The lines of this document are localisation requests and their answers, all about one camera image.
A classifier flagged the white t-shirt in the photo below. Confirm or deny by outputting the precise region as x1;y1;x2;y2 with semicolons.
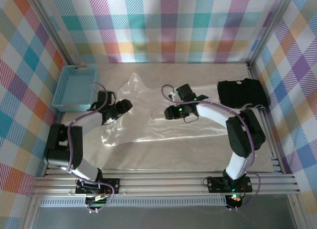
100;72;233;147

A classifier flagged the black folded t-shirt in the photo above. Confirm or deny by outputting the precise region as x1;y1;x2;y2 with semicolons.
217;77;269;110

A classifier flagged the blue plastic basket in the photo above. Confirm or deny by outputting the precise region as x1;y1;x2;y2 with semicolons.
51;64;100;113

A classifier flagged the electronics board with LEDs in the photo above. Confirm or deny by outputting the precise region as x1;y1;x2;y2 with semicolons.
225;193;245;212

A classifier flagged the aluminium side rail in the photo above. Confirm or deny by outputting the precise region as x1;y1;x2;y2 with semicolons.
247;62;283;175
43;112;65;176

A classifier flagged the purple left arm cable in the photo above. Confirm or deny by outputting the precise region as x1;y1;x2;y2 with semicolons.
66;82;117;197

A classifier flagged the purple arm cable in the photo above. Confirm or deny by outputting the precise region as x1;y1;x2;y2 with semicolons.
66;82;117;197
161;84;262;211

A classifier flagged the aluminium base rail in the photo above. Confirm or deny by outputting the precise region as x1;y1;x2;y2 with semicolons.
28;173;300;197

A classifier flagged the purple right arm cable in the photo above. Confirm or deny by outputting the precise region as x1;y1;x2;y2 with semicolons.
161;84;262;211

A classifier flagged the electronics board with wires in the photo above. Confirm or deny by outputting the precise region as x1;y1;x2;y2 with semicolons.
75;185;116;214

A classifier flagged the grey slotted cable duct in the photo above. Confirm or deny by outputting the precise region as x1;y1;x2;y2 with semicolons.
39;198;227;207

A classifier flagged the aluminium frame post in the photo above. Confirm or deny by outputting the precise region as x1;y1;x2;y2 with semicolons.
246;0;298;68
26;0;86;67

